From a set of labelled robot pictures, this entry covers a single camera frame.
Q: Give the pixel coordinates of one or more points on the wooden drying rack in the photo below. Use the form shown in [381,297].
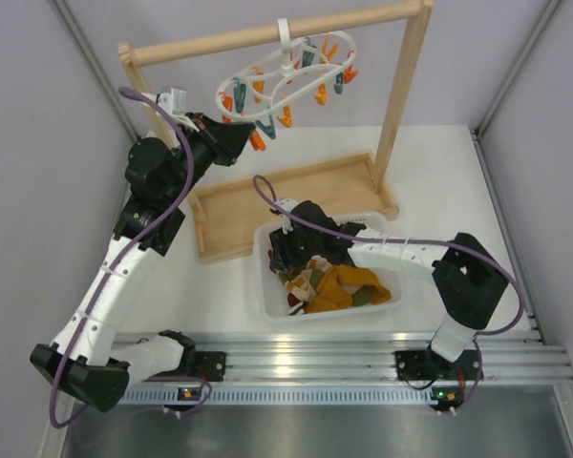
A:
[311,162]

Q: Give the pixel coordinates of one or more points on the mustard yellow sock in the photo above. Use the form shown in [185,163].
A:
[347,287]

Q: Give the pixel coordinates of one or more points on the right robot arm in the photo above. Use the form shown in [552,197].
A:
[468,283]

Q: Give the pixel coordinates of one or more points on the white plastic basket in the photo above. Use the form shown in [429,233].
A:
[271,294]

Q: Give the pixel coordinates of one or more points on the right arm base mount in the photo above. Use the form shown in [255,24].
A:
[424,366]

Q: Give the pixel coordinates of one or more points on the aluminium frame rail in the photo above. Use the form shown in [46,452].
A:
[369,359]

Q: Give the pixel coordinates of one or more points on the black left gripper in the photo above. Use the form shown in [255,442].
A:
[224,139]

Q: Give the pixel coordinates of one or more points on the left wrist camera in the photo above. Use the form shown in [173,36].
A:
[173,101]

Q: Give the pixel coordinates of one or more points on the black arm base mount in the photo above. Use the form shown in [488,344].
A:
[209,366]

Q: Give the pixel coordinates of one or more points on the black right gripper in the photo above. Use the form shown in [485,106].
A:
[285,260]

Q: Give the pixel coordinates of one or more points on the striped socks pile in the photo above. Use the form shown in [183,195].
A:
[303,286]

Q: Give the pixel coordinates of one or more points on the orange clothes peg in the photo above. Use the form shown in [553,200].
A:
[257,141]

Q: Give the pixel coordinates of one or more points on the white clip hanger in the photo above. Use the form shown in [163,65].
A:
[263,92]

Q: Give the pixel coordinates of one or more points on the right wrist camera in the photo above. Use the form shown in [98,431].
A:
[283,207]

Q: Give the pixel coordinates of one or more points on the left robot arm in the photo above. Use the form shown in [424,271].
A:
[81,360]

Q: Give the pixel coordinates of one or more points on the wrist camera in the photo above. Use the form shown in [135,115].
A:
[283,207]
[173,101]

